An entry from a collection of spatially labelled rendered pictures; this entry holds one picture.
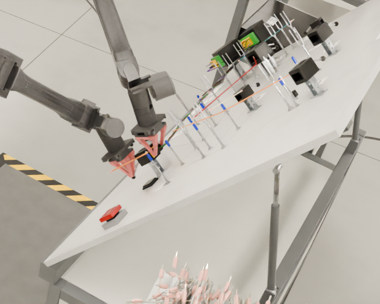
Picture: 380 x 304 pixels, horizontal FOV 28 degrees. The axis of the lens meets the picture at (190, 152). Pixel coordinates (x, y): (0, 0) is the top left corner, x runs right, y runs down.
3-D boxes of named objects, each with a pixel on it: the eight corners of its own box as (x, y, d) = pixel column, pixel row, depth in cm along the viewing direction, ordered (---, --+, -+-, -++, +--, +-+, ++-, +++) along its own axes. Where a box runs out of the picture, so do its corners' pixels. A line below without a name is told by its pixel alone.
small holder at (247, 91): (272, 95, 222) (259, 75, 220) (254, 111, 217) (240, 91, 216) (263, 98, 225) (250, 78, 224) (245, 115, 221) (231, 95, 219)
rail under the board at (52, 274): (37, 276, 221) (40, 262, 217) (205, 102, 311) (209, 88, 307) (53, 285, 220) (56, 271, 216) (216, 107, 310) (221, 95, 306)
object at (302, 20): (234, 40, 303) (238, 25, 299) (265, 9, 330) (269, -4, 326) (308, 74, 296) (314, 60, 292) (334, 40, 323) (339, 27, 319)
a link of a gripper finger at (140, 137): (172, 146, 219) (163, 118, 215) (161, 159, 214) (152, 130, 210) (153, 146, 223) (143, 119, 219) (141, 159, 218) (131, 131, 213)
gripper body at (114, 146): (136, 142, 228) (125, 122, 225) (118, 160, 221) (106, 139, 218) (121, 146, 232) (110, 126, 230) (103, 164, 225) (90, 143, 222)
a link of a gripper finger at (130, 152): (145, 169, 229) (131, 143, 226) (133, 181, 224) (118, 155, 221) (129, 172, 233) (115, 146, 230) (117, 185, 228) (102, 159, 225)
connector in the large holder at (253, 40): (259, 41, 268) (253, 31, 268) (256, 44, 266) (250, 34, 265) (247, 47, 272) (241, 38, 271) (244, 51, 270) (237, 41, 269)
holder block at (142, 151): (148, 159, 225) (140, 148, 224) (161, 153, 221) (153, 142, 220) (141, 166, 222) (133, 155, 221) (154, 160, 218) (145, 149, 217)
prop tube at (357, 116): (348, 146, 272) (357, 69, 255) (350, 143, 274) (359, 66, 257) (357, 148, 270) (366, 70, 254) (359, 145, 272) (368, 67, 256)
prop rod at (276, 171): (278, 169, 183) (273, 262, 198) (282, 163, 185) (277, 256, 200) (272, 167, 183) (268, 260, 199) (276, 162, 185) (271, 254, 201)
